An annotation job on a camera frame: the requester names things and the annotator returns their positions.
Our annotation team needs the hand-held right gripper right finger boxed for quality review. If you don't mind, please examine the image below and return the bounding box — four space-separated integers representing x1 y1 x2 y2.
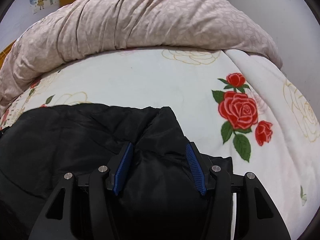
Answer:
185 141 292 240

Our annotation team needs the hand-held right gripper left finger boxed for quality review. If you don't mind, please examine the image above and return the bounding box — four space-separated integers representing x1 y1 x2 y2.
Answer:
28 142 134 240

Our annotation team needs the black jacket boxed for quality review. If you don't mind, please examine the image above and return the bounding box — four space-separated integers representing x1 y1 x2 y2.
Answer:
0 104 234 240

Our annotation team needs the white rose print blanket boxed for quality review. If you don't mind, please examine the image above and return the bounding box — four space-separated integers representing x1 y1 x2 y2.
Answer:
0 47 320 240

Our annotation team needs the pink patterned quilt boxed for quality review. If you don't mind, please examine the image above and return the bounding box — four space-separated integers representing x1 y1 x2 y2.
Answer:
0 0 283 115

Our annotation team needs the wooden bed headboard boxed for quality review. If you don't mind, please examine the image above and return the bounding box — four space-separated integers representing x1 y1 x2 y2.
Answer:
0 42 14 58

